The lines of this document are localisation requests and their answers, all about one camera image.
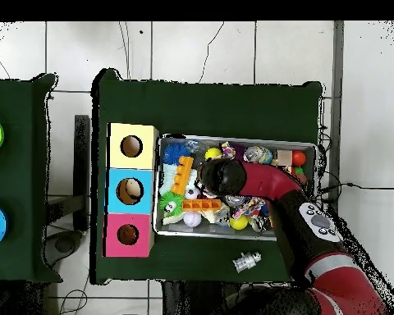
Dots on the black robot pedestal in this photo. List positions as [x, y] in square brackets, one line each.
[197, 300]

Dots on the black upright panel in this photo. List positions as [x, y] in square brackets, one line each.
[82, 164]

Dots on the purple spiky ball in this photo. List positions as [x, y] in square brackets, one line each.
[239, 151]

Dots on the blue spiky rubber ball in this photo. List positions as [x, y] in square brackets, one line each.
[172, 152]

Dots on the shallow clear mesh bin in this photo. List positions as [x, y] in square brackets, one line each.
[190, 231]

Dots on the red-orange ball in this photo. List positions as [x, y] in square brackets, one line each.
[298, 158]

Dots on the green fuzzy ball with eye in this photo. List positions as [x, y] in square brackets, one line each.
[170, 205]

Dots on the wooden box with three holes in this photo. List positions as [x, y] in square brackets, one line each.
[144, 160]

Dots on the light blue knitted cloth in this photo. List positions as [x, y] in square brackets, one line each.
[165, 180]

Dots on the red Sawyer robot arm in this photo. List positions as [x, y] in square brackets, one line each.
[266, 178]

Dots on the brown rubber ball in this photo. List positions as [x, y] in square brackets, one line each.
[302, 178]

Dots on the silver robot figure toy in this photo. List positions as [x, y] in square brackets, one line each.
[247, 261]

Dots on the cream plush toy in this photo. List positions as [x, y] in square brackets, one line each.
[213, 215]

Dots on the small soccer ball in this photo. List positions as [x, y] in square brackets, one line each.
[192, 193]

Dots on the plain wooden cube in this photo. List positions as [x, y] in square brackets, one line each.
[284, 157]

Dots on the colourful drink can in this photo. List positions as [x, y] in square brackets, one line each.
[257, 155]

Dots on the grey floor stand base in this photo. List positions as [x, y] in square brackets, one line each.
[64, 244]

